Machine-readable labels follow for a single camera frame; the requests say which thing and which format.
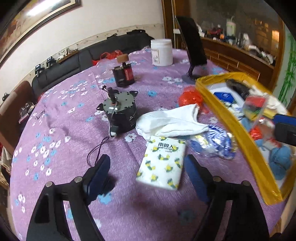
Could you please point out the white tumbler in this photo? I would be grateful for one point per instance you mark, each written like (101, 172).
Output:
(230, 26)

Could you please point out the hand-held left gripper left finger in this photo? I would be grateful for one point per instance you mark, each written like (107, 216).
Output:
(97, 177)

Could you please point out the black phone stand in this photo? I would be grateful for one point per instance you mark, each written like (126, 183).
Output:
(192, 75)

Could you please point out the blue white plastic bag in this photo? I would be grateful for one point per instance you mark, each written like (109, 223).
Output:
(212, 141)

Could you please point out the black sofa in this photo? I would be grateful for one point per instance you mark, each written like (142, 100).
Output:
(92, 55)

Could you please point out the purple floral tablecloth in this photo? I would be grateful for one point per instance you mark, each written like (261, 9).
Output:
(69, 120)

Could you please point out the white plastic jar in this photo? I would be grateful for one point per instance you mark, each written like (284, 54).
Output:
(161, 52)

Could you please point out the brown chair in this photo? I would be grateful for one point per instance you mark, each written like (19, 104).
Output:
(13, 111)

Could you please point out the framed painting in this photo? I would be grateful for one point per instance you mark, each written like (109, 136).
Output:
(30, 27)

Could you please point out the red plastic bag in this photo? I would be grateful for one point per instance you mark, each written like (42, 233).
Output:
(111, 55)
(192, 98)

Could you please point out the black tissue pack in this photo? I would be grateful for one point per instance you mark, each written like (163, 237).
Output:
(238, 87)

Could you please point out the wooden cabinet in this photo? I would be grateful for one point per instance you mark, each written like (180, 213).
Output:
(231, 58)

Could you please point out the black cylindrical motor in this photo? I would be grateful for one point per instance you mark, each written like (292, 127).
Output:
(122, 115)

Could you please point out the red black device wooden knob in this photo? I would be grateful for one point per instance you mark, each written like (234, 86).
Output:
(123, 74)

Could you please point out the yellow cardboard box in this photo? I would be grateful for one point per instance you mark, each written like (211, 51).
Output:
(233, 120)

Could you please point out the black smartphone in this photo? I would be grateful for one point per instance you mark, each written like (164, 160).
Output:
(192, 44)

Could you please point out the small dark figurine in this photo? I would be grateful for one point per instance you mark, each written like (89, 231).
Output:
(49, 61)
(38, 68)

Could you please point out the lemon print tissue pack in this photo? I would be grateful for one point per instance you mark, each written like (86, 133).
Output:
(164, 162)

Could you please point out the white cloth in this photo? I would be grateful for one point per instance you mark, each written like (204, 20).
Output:
(171, 122)

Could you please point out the colourful clear plastic bag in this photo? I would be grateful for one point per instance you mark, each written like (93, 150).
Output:
(254, 106)

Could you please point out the blue white tissue pack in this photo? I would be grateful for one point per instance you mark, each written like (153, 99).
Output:
(225, 97)

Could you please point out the clear plastic cup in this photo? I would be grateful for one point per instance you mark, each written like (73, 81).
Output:
(105, 64)

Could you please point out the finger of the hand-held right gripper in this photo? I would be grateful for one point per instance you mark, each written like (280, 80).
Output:
(284, 120)

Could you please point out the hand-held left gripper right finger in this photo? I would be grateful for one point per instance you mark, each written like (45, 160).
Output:
(196, 179)

